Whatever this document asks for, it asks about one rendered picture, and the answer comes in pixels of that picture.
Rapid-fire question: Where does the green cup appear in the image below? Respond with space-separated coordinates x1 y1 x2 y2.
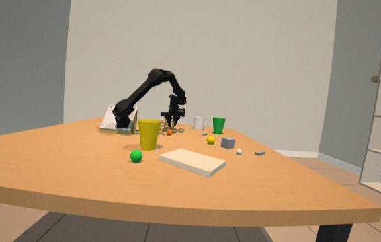
213 118 226 134

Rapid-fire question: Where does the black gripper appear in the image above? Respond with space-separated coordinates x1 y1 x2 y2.
161 104 185 127

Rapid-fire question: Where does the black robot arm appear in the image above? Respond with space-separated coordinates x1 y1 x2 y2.
112 68 186 128

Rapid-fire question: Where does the yellow cup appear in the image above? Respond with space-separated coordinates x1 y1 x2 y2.
138 120 161 151

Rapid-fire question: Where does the yellow ball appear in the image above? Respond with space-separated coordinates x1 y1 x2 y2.
207 136 215 144

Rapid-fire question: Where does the green ball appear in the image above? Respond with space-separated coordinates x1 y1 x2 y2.
130 149 142 162

